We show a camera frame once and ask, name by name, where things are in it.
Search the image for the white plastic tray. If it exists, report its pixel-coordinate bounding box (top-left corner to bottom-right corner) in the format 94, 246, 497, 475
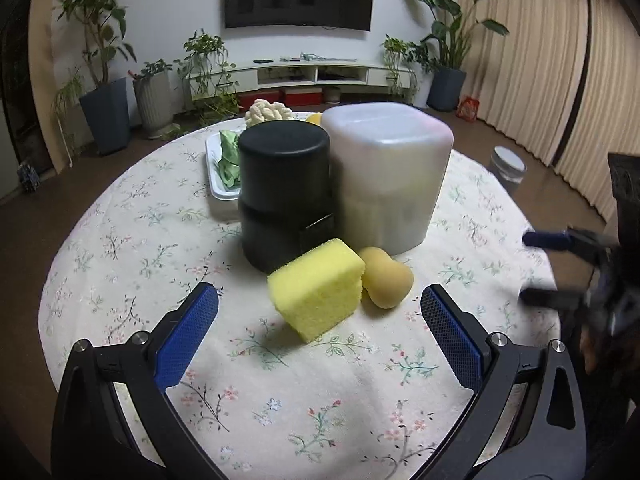
205, 130, 240, 221

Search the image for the tan peanut sponge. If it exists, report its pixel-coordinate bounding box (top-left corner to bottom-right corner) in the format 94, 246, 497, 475
358, 247, 414, 310

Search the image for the dark blue planter right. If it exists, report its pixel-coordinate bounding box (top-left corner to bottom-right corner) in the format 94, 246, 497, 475
426, 67, 466, 112

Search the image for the red gift bag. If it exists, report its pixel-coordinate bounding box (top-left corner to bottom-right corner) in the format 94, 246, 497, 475
456, 96, 480, 122

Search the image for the large leaf plant right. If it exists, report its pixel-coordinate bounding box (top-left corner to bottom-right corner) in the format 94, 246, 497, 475
382, 0, 510, 91

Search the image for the tall leafy plant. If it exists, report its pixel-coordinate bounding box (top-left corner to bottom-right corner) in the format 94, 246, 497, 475
58, 0, 137, 89

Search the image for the dark blue square planter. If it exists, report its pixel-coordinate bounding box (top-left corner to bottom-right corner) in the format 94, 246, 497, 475
79, 78, 130, 155

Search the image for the small grey stool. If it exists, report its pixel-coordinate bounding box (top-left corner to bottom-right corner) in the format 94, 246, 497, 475
489, 145, 527, 195

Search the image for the trailing green plant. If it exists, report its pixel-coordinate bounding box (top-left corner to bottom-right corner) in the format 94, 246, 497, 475
175, 28, 240, 126

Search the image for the black cylindrical container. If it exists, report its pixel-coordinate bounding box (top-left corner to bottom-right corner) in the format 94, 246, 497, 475
238, 120, 335, 274

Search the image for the white tv console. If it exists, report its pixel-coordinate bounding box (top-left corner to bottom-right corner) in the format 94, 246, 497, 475
188, 56, 419, 99

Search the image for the green floral cloth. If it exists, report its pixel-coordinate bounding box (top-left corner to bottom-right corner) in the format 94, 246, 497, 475
217, 130, 240, 190

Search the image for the yellow rectangular sponge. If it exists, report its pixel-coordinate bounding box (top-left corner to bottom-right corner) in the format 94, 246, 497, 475
267, 238, 366, 342

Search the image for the red storage box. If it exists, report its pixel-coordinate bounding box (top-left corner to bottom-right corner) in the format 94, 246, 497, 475
239, 87, 323, 110

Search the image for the beige curtain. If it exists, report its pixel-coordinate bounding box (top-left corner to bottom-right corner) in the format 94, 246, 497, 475
460, 0, 639, 219

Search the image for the floral white tablecloth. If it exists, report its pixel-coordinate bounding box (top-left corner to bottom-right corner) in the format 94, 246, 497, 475
38, 120, 559, 479

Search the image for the grey ribbed planter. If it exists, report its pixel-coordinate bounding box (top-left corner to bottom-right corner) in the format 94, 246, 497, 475
134, 72, 174, 139

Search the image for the white translucent container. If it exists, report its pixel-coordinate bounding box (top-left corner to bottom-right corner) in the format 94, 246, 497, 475
321, 102, 454, 255

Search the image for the cream chenille rope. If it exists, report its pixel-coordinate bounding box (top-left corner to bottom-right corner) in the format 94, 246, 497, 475
244, 98, 295, 129

